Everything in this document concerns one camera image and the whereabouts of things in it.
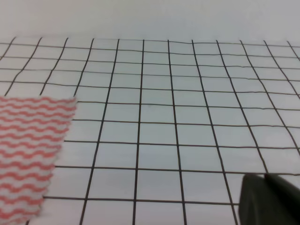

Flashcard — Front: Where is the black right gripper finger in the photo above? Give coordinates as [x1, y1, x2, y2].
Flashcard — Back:
[239, 174, 300, 225]

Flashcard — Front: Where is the pink wavy striped towel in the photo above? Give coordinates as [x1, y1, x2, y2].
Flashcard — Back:
[0, 97, 77, 225]

